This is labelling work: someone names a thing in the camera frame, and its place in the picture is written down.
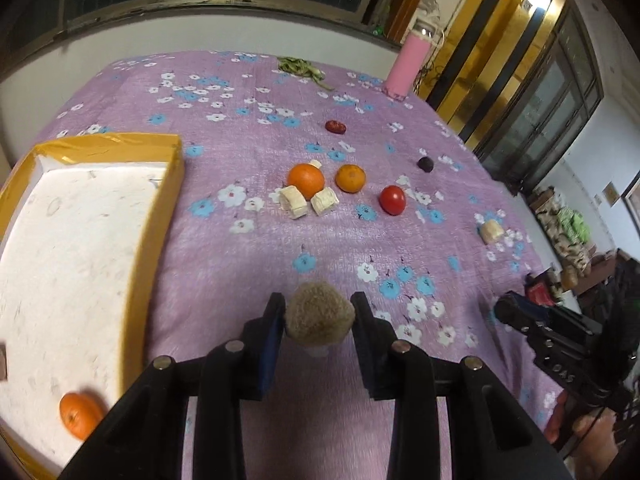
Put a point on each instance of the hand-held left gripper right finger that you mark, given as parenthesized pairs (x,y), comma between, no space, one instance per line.
(364,352)

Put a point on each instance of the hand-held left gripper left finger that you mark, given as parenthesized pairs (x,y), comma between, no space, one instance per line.
(269,347)

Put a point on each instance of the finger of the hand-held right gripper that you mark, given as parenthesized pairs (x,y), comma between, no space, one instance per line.
(560,316)
(507,312)

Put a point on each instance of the brown kiwi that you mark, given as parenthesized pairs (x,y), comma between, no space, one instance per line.
(319,316)

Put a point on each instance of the peeled banana piece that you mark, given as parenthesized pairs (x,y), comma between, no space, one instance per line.
(292,202)
(491,231)
(325,202)

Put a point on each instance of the red tomato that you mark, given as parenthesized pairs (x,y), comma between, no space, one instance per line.
(392,200)

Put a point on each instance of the dark purple passion fruit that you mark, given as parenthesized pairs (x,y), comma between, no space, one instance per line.
(425,164)

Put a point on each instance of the large orange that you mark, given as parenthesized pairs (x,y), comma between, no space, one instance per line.
(306,180)

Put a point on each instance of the small orange tangerine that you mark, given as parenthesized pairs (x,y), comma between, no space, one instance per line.
(350,178)
(77,414)

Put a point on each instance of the small banana piece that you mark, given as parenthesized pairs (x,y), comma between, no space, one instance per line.
(316,163)

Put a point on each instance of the yellow cardboard box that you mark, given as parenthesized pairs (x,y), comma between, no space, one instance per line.
(75,260)

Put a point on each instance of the person's right hand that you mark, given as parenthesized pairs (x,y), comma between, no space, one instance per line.
(590,442)

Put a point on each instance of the brown jar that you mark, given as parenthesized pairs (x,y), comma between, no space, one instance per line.
(568,277)

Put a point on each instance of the cluttered side table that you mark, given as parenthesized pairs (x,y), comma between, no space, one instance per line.
(565,230)

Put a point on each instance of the purple floral bedsheet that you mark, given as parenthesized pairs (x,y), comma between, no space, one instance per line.
(300,260)

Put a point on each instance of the red jujube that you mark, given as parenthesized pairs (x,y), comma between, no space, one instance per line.
(335,126)

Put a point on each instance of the golden framed glass cabinet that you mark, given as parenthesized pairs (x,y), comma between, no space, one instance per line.
(530,75)

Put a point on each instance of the pink water bottle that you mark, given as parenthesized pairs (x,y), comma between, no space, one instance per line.
(407,67)

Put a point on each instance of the green leafy vegetable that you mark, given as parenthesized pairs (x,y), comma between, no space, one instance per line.
(302,69)

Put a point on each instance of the wall picture frame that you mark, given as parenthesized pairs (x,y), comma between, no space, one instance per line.
(610,193)

